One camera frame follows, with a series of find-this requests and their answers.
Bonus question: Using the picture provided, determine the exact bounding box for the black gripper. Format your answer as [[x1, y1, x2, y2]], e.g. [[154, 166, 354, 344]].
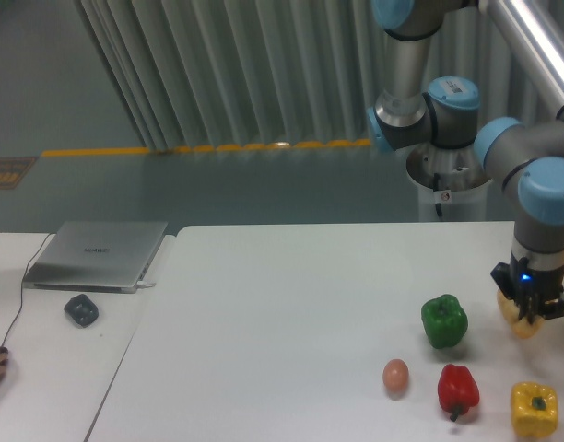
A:
[[490, 257, 564, 324]]

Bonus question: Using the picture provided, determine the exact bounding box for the triangular toasted bread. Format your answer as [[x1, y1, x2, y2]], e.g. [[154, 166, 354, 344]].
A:
[[497, 290, 545, 339]]

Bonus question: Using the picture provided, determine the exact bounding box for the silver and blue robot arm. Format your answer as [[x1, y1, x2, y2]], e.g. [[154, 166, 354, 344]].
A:
[[368, 1, 564, 332]]

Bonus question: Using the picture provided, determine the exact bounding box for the green bell pepper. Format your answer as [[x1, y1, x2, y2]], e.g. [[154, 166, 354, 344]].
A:
[[421, 294, 468, 349]]

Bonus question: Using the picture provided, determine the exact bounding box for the yellow bell pepper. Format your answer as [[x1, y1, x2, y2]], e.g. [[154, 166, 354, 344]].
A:
[[511, 382, 558, 438]]

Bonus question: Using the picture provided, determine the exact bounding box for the red bell pepper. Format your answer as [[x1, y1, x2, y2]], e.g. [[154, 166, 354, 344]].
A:
[[437, 364, 480, 422]]

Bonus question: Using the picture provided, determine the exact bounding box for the brown egg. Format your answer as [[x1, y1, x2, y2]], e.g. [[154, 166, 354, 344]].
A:
[[382, 359, 409, 393]]

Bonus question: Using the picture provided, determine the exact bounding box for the grey pleated curtain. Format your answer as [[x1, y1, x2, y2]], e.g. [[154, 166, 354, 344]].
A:
[[72, 0, 564, 153]]

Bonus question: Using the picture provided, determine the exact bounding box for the silver closed laptop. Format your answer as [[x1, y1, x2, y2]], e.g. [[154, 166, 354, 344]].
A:
[[22, 221, 168, 293]]

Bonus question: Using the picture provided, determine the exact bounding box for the small black plastic object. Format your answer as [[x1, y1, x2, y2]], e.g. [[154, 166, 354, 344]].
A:
[[64, 294, 100, 328]]

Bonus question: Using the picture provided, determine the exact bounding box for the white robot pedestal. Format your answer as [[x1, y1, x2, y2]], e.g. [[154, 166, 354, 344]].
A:
[[405, 143, 491, 222]]

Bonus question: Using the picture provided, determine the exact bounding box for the black pedestal cable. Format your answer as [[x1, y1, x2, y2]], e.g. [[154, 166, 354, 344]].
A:
[[431, 172, 443, 221]]

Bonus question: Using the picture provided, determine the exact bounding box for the thin black cable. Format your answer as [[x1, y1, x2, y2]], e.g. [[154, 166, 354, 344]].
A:
[[0, 231, 57, 347]]

